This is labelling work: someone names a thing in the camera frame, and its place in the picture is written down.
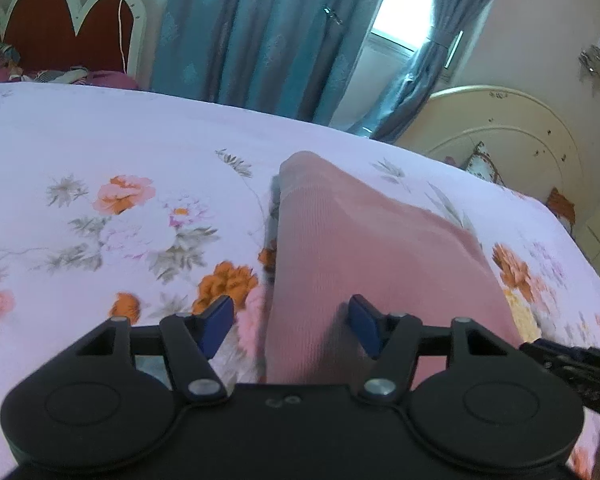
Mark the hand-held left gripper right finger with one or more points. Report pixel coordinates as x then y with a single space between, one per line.
366 325

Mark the silver wall lamp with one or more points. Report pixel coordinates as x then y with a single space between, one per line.
597 62

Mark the pink ribbed pants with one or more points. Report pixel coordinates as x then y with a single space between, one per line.
360 250

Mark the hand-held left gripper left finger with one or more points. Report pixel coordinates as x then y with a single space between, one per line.
215 325

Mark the cream arched headboard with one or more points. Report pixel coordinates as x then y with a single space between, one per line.
520 130

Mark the bright window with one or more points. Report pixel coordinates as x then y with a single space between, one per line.
405 5

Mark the red headboard with white trim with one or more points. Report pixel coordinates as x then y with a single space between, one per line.
45 25

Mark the floral cushion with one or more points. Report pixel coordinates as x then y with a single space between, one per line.
482 165

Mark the pile of folded clothes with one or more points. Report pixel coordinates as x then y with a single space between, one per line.
110 80

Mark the teal patterned curtain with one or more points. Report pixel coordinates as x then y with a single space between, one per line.
260 35
425 85

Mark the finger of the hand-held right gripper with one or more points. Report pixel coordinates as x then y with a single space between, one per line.
575 365

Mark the white floral bed sheet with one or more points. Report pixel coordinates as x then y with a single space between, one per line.
80 135

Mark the curtain tie-back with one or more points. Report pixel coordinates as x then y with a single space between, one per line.
445 47

